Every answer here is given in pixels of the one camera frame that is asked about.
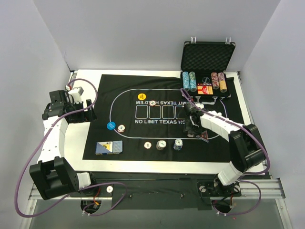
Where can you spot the blue playing card deck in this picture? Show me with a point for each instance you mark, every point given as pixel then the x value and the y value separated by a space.
pixel 109 148

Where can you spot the blue round button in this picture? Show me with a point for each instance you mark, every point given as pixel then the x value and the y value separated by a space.
pixel 111 125

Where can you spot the red orange card deck box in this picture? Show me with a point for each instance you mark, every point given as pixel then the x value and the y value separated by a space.
pixel 205 90

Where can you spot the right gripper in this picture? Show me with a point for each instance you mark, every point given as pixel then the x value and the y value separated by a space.
pixel 190 123

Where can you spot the red triangular dealer marker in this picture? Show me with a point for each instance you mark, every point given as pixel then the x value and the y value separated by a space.
pixel 204 136

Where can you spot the tan chip row in case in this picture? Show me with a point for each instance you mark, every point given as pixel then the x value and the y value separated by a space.
pixel 222 82

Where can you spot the red white single chip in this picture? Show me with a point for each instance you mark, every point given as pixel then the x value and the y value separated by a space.
pixel 121 128

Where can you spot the red chip row in case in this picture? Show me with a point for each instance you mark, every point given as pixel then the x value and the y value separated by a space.
pixel 215 81

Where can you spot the blue chip row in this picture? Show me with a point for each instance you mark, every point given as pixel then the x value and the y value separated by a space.
pixel 192 81
pixel 186 81

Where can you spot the red white chip stack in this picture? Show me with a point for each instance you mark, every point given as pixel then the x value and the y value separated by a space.
pixel 147 145

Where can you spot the blue chip row right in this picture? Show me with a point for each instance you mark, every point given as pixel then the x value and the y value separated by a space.
pixel 192 81

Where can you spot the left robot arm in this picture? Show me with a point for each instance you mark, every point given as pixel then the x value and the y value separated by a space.
pixel 52 175

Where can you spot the blue chip row left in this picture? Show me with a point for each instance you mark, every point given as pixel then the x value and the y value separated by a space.
pixel 186 81

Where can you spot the clear round button in case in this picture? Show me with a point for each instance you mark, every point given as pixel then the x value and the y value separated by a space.
pixel 206 80

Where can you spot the black poker table mat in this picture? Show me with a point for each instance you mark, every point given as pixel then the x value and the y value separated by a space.
pixel 117 102

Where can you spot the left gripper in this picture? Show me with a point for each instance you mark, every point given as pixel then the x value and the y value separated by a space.
pixel 84 112

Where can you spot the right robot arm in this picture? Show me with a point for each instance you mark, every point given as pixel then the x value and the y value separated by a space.
pixel 245 143

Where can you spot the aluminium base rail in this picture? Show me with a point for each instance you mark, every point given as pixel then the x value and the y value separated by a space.
pixel 270 189

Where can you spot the blue white chip stack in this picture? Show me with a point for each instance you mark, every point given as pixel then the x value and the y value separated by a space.
pixel 178 144

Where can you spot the black poker chip case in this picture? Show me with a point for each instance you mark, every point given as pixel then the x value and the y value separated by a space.
pixel 203 58

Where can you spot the grey white chip stack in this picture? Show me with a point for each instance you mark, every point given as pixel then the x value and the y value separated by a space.
pixel 161 144

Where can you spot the yellow dealer button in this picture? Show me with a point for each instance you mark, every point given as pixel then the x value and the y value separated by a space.
pixel 141 96

